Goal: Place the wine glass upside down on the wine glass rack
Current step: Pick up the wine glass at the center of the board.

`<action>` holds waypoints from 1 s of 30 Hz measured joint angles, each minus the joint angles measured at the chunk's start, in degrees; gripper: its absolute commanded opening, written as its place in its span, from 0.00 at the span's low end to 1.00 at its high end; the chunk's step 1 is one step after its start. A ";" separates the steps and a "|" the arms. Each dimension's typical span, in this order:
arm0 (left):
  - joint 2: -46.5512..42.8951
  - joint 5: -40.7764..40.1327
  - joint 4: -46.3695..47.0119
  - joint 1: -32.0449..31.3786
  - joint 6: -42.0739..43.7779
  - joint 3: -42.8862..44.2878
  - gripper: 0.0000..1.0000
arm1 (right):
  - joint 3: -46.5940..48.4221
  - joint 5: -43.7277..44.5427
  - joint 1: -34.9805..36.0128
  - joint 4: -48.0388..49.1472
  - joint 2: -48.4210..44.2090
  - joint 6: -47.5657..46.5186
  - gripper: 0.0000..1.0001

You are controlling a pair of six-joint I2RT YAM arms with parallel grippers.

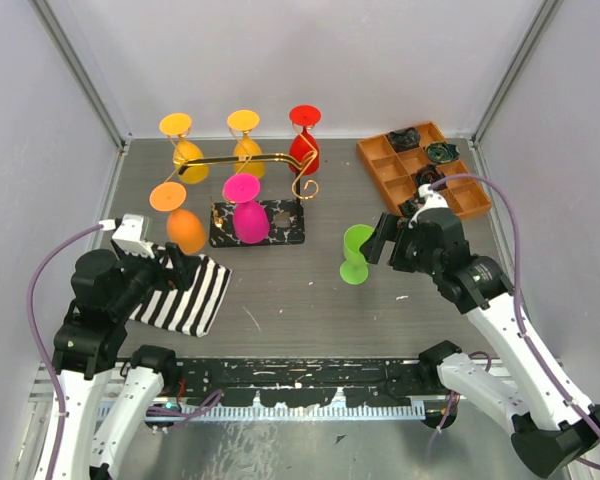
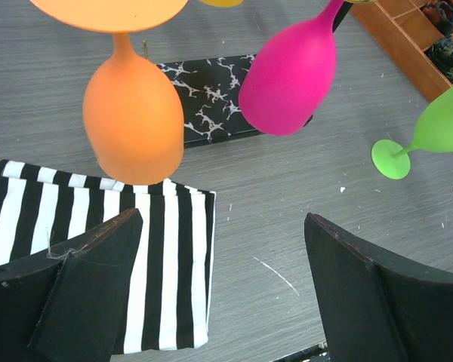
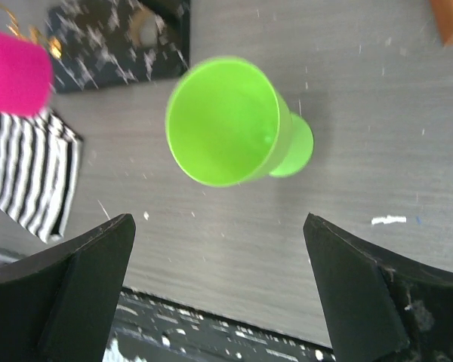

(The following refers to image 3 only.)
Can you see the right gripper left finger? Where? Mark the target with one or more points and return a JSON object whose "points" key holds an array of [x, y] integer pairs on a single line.
{"points": [[59, 304]]}

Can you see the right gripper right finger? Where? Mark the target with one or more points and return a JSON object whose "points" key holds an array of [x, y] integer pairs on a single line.
{"points": [[379, 305]]}

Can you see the green plastic wine glass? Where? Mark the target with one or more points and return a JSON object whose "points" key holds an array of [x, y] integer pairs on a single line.
{"points": [[226, 124]]}

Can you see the pink plastic wine glass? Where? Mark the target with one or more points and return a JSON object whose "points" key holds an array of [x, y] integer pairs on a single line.
{"points": [[25, 76]]}

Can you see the gold wine glass rack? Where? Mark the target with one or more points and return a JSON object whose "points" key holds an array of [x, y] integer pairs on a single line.
{"points": [[99, 44]]}

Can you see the black white striped cloth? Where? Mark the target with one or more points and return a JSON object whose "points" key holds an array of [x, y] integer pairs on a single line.
{"points": [[40, 160]]}

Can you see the orange compartment tray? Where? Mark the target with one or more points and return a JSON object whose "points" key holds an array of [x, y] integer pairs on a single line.
{"points": [[443, 13]]}

